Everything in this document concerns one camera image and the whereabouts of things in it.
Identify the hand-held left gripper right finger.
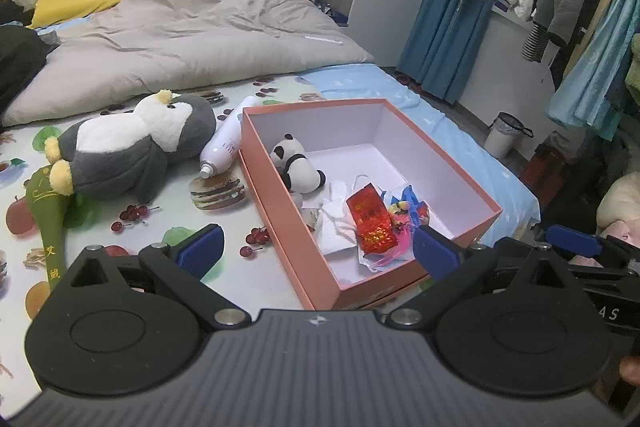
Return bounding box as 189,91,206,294
385,224,577,328

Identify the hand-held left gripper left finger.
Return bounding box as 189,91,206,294
64,223,253,329

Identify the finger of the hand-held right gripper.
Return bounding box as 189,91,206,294
545,225,640,277

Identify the pink tassel toy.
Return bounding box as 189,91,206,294
370,199,431,268

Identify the blue and white plastic bag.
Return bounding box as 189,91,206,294
385,184,431,228

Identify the orange cardboard box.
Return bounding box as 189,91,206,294
236,98,502,311

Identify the blue face mask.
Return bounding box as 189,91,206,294
315,174,381,254

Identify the small panda plush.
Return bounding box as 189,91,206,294
270,133,327,194

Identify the person's right hand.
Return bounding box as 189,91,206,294
619,357,640,385

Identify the fruit print plastic mat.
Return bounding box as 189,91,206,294
0,74,426,378

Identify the dark red basket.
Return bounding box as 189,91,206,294
520,132,571,195

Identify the white spray bottle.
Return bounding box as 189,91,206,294
199,96,263,180

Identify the grey penguin plush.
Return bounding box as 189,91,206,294
44,90,217,204

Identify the white trash bin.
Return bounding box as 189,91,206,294
484,112,533,158

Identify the green fabric massage hammer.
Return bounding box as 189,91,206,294
27,164,76,295

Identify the hanging teal garment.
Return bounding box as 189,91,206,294
547,0,640,142

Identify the grey duvet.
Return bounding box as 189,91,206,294
2,0,376,128

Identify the blue curtain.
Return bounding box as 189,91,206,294
397,0,496,105

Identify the black clothing pile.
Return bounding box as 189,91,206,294
0,0,61,115

